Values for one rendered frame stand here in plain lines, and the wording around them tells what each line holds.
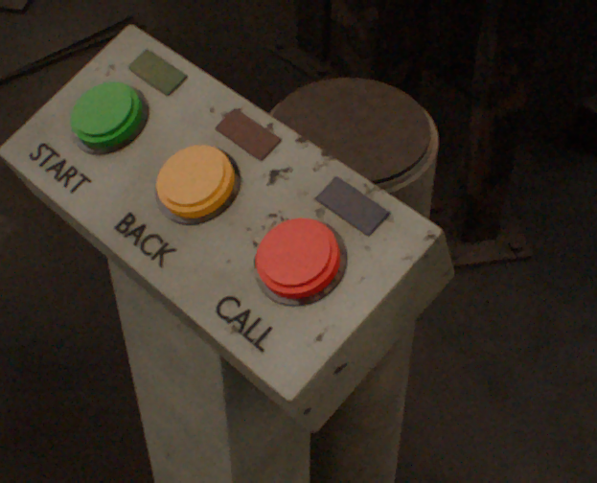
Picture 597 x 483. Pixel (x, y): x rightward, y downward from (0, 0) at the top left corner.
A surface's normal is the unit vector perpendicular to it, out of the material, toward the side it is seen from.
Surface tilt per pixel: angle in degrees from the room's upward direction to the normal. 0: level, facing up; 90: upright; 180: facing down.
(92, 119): 20
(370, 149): 0
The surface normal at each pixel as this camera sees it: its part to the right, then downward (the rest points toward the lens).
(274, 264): -0.25, -0.47
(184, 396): -0.72, 0.51
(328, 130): 0.00, -0.69
